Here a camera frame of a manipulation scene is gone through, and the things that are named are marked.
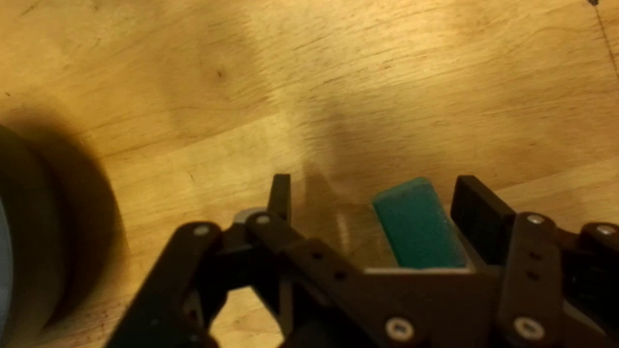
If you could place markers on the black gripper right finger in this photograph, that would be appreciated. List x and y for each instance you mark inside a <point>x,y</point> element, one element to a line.
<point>556,288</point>

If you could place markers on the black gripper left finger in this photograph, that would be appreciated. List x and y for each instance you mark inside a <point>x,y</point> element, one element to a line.
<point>202,263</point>

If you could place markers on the small green block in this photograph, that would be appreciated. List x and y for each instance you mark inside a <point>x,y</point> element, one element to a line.
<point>416,226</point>

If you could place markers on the dark grey bowl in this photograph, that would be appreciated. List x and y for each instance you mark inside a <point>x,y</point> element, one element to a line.
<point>31,244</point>

